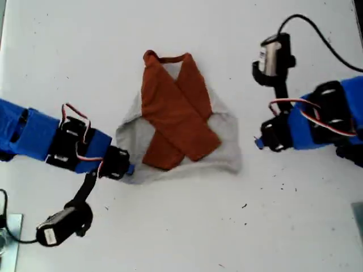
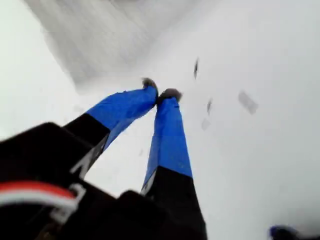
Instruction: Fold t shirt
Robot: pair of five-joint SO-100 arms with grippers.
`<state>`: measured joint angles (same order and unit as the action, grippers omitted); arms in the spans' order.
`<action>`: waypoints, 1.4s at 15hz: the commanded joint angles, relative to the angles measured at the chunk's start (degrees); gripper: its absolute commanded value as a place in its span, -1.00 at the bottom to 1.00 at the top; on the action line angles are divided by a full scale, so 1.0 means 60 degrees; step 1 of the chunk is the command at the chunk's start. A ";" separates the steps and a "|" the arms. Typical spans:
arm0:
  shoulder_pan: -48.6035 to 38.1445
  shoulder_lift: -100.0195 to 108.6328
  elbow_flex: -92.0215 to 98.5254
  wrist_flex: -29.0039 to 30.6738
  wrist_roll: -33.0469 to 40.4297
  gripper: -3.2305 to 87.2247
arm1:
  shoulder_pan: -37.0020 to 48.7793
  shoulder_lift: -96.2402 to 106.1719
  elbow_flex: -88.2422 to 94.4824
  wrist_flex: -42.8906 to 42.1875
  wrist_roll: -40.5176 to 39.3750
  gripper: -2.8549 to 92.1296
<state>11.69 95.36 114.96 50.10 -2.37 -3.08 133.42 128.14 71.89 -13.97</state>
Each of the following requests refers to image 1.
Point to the grey t-shirt with brown sleeves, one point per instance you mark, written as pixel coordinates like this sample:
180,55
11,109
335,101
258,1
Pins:
175,124

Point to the steel plate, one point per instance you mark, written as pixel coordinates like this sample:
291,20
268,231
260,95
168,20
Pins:
11,243

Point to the black camera stalk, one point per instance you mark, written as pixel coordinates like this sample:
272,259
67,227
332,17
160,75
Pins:
86,188
282,96

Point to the black camera box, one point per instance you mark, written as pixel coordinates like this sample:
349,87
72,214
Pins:
65,224
273,56

